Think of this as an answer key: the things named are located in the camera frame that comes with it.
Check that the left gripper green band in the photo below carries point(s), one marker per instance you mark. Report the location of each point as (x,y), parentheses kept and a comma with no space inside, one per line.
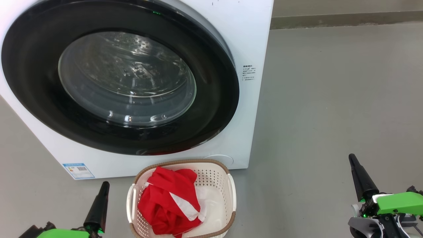
(62,234)

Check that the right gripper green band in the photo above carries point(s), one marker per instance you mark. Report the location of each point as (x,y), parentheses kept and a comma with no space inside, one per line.
(400,202)

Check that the red and white garment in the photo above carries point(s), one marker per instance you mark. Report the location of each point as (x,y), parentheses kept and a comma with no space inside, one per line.
(165,198)

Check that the black round glass washer door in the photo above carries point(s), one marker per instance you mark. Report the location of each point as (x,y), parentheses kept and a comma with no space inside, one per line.
(33,82)

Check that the cream perforated laundry basket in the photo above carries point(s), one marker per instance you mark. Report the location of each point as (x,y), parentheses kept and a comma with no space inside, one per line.
(218,198)

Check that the white front-load washing machine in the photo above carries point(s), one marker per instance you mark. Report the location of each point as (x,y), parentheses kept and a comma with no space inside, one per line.
(251,132)

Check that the blue energy label sticker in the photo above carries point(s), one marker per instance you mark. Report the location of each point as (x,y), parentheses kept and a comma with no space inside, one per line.
(78,171)

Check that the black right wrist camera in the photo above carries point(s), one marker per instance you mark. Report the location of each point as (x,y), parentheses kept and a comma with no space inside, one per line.
(413,189)

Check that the grey wall baseboard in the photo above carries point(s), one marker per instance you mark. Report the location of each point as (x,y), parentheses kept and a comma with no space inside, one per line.
(347,19)

